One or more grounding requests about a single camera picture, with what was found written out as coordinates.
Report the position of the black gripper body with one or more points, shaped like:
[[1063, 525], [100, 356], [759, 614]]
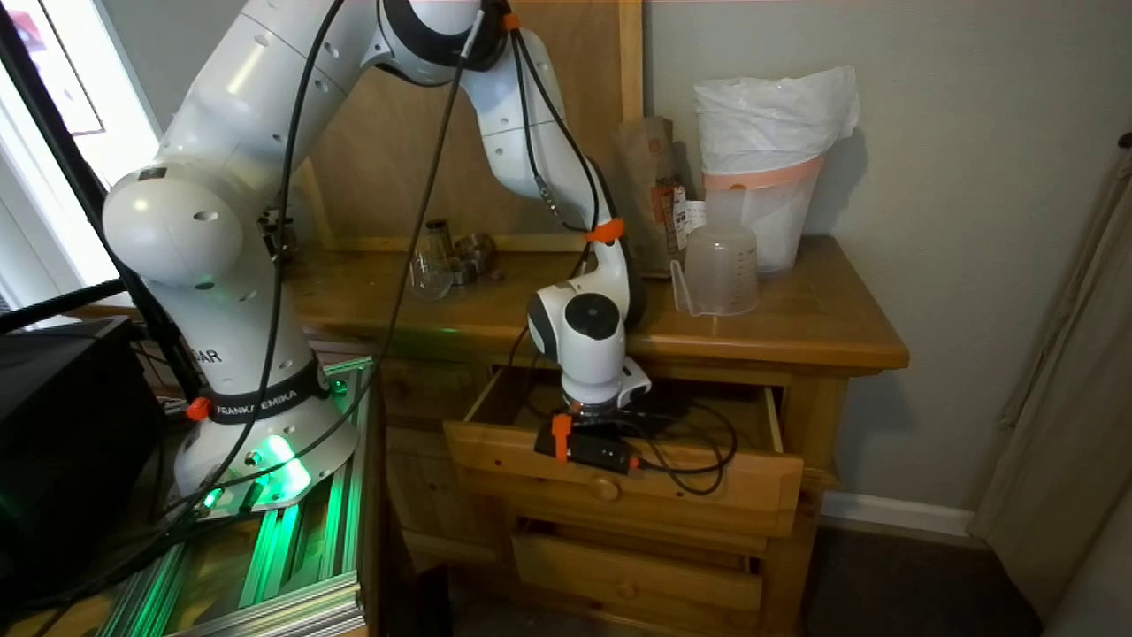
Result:
[[641, 410]]

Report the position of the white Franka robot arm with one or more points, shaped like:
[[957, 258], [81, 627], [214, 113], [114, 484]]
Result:
[[178, 223]]

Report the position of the round wooden drawer knob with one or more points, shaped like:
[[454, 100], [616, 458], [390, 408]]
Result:
[[607, 487]]

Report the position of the narrow wooden dresser drawer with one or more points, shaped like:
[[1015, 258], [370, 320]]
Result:
[[418, 497]]

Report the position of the clear plastic measuring jug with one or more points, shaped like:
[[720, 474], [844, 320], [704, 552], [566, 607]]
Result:
[[724, 266]]

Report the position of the wooden pine dresser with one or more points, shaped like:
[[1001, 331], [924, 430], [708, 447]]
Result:
[[815, 320]]

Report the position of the medium steel measuring cup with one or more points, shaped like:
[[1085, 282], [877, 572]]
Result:
[[478, 254]]

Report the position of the large steel measuring cup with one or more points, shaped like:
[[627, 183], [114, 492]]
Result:
[[463, 264]]

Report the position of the white pink waste bin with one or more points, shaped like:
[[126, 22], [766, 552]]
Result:
[[779, 218]]

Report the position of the stemless clear glass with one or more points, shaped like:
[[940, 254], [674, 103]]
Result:
[[434, 278]]

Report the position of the brown paper bag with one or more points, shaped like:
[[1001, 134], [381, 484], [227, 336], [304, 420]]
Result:
[[654, 160]]

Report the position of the wooden dresser backboard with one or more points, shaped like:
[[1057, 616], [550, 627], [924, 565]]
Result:
[[390, 152]]

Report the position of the beige curtain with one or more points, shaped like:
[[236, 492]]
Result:
[[1063, 410]]

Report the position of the black equipment case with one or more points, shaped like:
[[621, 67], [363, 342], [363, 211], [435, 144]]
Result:
[[73, 447]]

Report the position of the black framed white panel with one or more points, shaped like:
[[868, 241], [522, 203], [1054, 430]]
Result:
[[59, 81]]

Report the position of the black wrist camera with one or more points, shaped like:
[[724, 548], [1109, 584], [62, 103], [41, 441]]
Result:
[[601, 452]]

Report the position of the aluminium robot stand frame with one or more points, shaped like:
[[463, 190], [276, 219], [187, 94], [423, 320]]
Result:
[[296, 552]]

